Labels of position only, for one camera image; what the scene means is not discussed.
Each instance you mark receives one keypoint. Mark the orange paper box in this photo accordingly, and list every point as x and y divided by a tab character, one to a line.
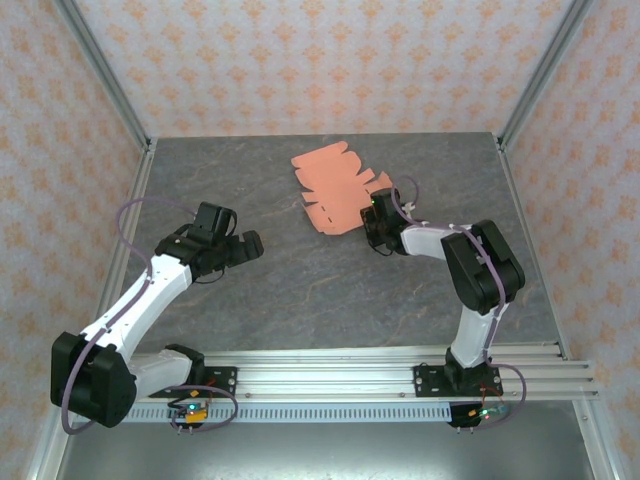
330	180

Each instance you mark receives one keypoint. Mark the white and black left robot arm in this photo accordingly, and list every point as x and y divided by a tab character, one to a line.
150	300

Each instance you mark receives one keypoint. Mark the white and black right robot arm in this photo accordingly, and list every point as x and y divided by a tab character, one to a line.
470	340

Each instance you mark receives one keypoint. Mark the small circuit board with LED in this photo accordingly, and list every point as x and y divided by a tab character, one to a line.
190	412
482	414

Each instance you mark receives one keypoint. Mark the grey metal sheet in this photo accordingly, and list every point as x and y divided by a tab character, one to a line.
325	452

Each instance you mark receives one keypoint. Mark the aluminium table edge rail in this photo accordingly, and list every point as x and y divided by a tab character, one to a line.
530	250
117	250

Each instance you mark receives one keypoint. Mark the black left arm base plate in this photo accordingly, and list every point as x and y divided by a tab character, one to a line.
222	380

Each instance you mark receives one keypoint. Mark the aluminium mounting rail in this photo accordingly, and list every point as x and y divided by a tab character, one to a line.
325	370

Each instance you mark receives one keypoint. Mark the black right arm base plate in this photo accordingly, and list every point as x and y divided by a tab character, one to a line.
427	380

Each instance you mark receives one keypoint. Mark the aluminium frame post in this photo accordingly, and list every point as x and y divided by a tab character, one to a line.
100	70
545	70

